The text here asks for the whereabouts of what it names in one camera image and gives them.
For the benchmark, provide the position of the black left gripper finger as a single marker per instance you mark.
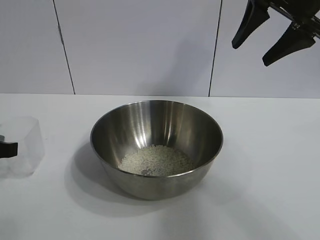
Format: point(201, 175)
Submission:
point(8, 149)

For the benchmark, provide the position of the clear plastic measuring cup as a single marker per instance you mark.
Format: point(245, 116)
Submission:
point(30, 150)

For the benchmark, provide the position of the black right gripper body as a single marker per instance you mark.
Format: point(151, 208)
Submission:
point(300, 10)

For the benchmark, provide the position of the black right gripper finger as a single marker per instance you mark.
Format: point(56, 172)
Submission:
point(290, 45)
point(252, 22)

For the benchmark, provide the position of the stainless steel mixing bowl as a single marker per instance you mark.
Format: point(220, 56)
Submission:
point(155, 185)

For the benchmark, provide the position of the white uncooked rice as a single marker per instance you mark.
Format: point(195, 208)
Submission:
point(157, 161)

